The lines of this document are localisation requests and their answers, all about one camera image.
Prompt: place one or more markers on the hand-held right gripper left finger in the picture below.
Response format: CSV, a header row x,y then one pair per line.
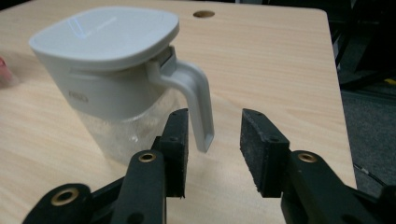
x,y
144,186

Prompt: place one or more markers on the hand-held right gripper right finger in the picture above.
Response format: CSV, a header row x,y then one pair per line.
x,y
267,155

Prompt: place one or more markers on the red and clear snack pouch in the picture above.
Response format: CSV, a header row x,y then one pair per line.
x,y
4,74

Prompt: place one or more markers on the black metal stand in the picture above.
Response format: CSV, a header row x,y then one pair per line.
x,y
358,83

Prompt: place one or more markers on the small yellow object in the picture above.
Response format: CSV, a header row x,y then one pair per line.
x,y
390,81

